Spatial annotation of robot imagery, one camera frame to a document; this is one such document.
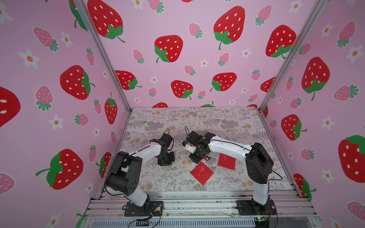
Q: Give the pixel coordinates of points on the left aluminium frame post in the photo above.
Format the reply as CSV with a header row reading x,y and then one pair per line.
x,y
102,52

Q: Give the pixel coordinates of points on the floral patterned table mat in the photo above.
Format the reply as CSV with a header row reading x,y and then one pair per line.
x,y
238,124

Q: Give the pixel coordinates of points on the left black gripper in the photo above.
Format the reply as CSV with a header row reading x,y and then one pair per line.
x,y
172,159

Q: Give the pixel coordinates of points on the red envelope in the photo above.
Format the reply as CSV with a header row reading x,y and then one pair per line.
x,y
227,162
202,173

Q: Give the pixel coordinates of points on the right aluminium frame post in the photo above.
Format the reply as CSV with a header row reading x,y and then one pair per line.
x,y
309,24

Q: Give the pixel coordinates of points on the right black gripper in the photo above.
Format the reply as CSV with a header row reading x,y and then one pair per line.
x,y
198,154

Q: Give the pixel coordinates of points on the aluminium frame post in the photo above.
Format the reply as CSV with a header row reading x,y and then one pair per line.
x,y
102,52
309,24

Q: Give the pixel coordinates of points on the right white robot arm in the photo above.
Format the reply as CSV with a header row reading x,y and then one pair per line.
x,y
258,162

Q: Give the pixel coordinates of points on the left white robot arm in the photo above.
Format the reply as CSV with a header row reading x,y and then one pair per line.
x,y
125,171

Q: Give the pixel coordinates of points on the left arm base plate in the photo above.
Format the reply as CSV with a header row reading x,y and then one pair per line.
x,y
154,208

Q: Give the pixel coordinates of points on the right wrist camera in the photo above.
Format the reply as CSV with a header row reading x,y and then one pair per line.
x,y
189,146

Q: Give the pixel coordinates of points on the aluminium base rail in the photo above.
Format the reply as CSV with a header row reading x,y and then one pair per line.
x,y
210,209

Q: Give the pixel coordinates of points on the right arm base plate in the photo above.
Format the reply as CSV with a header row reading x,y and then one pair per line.
x,y
252,208

